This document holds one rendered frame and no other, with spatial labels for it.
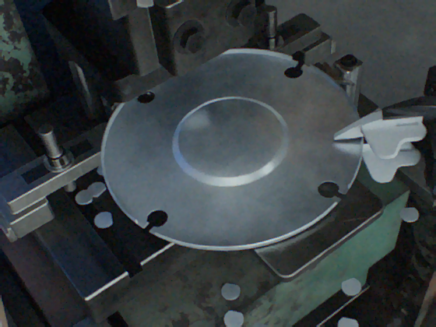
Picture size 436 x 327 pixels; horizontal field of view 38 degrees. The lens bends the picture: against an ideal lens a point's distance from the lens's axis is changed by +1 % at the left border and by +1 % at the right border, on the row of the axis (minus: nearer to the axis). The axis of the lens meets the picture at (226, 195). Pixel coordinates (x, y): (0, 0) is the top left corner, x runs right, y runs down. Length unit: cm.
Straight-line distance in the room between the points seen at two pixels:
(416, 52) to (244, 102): 136
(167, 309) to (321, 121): 28
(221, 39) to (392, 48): 146
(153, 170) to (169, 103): 10
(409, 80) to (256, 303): 130
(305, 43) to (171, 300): 39
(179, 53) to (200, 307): 30
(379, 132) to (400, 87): 125
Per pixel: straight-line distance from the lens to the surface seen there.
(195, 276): 77
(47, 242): 77
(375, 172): 70
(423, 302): 106
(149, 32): 62
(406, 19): 218
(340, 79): 77
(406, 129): 69
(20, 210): 77
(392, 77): 197
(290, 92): 76
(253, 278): 77
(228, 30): 63
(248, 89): 76
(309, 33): 89
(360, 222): 65
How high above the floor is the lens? 131
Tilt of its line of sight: 53 degrees down
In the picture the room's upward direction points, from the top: 6 degrees counter-clockwise
